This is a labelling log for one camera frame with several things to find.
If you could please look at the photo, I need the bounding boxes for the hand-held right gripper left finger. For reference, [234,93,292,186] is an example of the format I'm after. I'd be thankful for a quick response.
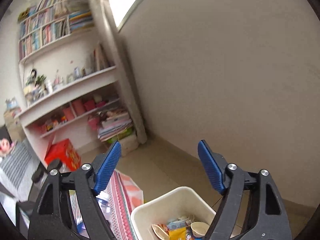
[27,141,122,240]

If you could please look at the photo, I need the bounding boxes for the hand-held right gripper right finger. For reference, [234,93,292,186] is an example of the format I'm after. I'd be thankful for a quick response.
[197,140,293,240]

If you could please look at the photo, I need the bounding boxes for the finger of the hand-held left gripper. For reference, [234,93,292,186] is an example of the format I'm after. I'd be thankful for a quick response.
[32,159,63,183]

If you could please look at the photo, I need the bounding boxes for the white waste bin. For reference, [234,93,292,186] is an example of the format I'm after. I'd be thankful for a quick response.
[130,186,218,240]

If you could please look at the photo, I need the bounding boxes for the yellow wrapper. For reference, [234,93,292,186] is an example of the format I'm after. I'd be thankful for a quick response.
[169,227,195,240]

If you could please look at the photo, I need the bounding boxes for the red cardboard box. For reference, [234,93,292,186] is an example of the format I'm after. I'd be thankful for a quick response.
[44,138,82,172]

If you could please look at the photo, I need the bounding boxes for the grey sofa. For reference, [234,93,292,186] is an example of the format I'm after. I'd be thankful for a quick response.
[0,125,48,203]

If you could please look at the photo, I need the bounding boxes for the small clear plastic bottle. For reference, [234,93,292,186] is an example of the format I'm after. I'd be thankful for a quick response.
[96,191,112,220]

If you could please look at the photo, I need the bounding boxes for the white bag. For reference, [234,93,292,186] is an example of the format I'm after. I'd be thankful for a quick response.
[117,136,139,153]

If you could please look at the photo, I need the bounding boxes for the patterned pink tablecloth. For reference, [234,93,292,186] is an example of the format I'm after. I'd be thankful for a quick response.
[70,169,144,240]

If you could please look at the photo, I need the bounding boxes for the green package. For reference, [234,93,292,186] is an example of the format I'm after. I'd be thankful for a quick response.
[107,127,137,143]

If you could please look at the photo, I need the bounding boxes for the stack of papers and folders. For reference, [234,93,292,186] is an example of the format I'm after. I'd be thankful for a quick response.
[97,111,134,142]

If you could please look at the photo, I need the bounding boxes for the hanging pink basket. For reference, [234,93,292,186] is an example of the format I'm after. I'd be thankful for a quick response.
[87,116,100,130]

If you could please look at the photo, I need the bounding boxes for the pink plush toy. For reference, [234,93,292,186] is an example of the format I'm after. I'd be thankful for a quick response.
[0,138,14,155]

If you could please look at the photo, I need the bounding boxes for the pink cylinder container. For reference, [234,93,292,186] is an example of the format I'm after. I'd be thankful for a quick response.
[62,106,75,122]
[71,99,87,117]

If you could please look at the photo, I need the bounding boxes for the stack of books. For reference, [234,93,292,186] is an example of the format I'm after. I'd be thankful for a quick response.
[4,107,25,143]

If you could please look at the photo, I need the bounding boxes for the beige paper cup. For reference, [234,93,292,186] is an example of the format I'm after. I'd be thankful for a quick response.
[190,221,210,238]

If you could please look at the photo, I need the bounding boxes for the low pink basket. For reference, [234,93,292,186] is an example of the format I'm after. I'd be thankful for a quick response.
[83,99,97,112]

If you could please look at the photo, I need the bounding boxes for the light blue tissue box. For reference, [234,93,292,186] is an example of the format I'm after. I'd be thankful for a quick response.
[5,97,19,109]

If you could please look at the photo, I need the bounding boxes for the small potted plant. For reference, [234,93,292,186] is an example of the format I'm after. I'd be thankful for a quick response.
[35,74,48,90]

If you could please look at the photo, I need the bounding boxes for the white bookshelf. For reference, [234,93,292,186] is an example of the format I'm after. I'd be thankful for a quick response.
[15,0,140,160]

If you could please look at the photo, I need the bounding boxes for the beige curtain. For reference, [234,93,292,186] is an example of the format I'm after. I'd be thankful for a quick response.
[84,0,148,144]

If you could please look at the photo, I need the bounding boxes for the upright books and folders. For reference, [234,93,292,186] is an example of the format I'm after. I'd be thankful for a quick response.
[90,44,110,72]

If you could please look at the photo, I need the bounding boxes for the rows of shelf books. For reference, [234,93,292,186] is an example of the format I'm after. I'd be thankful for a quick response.
[17,0,94,60]

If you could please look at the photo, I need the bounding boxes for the window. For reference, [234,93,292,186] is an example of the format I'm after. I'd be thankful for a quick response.
[102,0,160,29]

